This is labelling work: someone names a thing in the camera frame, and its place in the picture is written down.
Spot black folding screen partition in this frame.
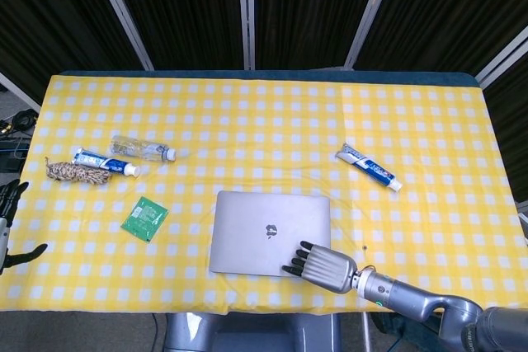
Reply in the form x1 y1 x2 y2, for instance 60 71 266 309
0 0 528 200

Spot blue white toothpaste tube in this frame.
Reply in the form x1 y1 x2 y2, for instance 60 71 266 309
73 148 140 179
335 143 403 193

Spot black coiled cables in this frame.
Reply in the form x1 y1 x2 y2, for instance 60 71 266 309
0 107 39 137

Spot green foil sachet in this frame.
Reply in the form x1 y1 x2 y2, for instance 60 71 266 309
120 195 170 244

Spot clear plastic water bottle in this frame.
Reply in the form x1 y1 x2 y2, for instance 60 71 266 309
110 134 177 162

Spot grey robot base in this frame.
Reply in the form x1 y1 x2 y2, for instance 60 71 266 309
163 312 343 352

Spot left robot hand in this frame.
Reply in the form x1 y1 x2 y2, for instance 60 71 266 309
0 181 49 275

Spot braided brown white rope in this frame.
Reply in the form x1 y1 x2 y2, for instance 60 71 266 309
44 156 113 185

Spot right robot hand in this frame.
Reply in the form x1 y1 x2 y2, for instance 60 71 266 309
281 240 358 295

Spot silver grey laptop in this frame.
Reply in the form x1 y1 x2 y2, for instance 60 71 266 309
208 190 332 277

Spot yellow white checkered tablecloth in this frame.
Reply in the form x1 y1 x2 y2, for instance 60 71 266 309
0 74 528 314

